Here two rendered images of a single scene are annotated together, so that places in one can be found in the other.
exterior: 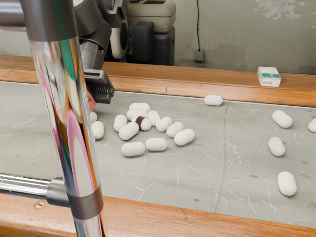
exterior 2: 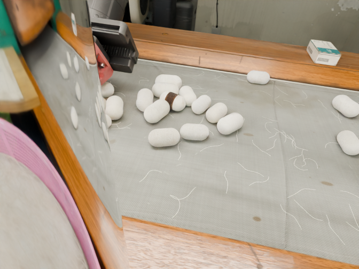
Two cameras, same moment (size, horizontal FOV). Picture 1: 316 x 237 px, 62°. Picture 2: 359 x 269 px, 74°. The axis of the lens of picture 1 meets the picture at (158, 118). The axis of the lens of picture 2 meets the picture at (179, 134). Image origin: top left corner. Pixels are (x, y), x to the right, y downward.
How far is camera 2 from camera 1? 0.13 m
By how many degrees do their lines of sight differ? 10
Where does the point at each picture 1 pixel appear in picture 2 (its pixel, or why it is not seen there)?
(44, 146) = not seen: hidden behind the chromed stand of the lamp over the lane
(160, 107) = (193, 82)
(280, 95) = (336, 76)
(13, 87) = not seen: hidden behind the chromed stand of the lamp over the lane
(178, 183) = (229, 191)
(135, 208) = (177, 243)
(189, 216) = (264, 260)
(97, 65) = (115, 15)
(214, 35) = (233, 11)
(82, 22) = not seen: outside the picture
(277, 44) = (294, 25)
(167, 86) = (200, 56)
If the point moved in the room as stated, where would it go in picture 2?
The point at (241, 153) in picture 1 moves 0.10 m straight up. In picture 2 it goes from (304, 148) to (352, 64)
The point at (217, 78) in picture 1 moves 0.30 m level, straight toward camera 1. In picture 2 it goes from (260, 50) to (272, 180)
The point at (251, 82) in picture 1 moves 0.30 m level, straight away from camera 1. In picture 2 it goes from (302, 58) to (298, 17)
